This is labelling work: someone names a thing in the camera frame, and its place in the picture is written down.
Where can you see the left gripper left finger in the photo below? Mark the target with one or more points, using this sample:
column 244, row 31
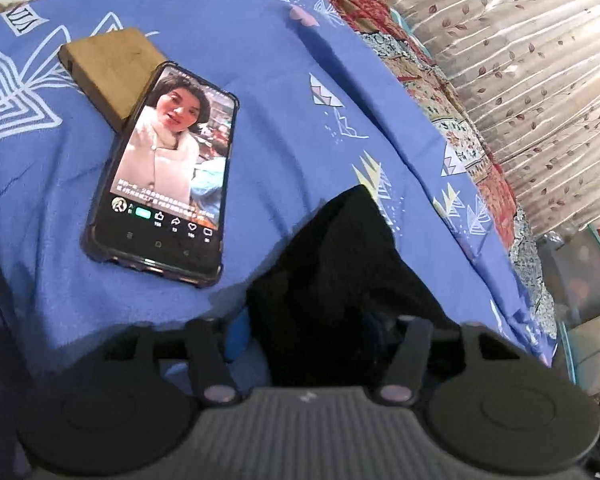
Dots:
column 128, row 403

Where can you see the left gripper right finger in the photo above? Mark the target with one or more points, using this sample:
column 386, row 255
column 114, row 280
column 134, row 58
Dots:
column 486, row 402

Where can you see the black pant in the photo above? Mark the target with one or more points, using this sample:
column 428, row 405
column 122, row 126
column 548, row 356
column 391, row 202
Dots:
column 324, row 313

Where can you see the clear plastic storage bag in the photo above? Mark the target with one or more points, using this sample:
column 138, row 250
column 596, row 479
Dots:
column 571, row 270

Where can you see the black smartphone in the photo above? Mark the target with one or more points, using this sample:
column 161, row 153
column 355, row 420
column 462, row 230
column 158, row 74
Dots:
column 160, row 204

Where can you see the brown wooden block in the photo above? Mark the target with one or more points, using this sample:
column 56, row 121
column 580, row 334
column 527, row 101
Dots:
column 113, row 69

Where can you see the blue patterned bed sheet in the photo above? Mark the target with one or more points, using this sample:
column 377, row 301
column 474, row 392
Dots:
column 318, row 113

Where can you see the beige leaf print curtain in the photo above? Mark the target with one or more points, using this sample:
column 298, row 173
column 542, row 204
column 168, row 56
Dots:
column 528, row 75

